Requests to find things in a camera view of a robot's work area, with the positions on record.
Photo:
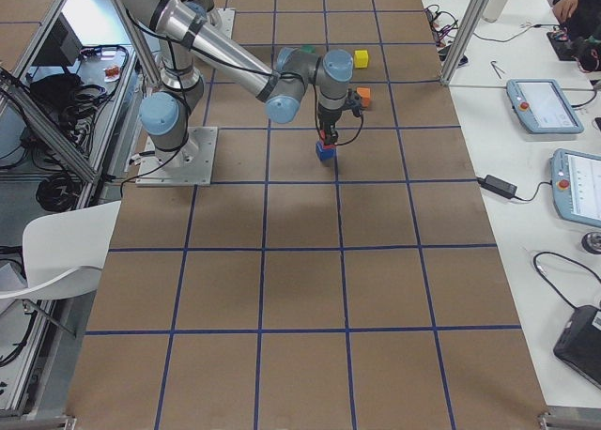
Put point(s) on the orange wooden block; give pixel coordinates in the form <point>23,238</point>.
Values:
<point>365,96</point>

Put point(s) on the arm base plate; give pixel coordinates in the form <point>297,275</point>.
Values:
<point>192,165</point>
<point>222,19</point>

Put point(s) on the black laptop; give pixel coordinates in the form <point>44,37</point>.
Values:
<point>579,344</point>

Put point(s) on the white chair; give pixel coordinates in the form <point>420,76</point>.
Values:
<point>63,257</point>

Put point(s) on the yellow wooden block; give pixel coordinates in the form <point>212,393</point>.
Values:
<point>361,59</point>

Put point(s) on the teach pendant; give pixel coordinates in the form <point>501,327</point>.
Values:
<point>575,181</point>
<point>541,107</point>

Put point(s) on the near teach pendant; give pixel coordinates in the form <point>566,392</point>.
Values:
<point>575,181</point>

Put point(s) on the red wooden block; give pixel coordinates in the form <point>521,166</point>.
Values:
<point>328,138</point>

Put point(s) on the green wooden block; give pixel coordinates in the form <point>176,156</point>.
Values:
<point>310,49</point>

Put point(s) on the metal allen key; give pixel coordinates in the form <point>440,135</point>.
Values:
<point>498,70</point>

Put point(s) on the far teach pendant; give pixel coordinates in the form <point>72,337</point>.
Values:
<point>541,107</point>

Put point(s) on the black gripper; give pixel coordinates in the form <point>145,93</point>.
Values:
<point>327,121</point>

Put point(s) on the blue wooden block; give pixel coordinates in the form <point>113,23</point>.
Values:
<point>325,152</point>

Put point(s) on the aluminium frame post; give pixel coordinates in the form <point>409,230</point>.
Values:
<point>457,49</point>

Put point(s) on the black power adapter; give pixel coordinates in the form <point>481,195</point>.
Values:
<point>498,186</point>

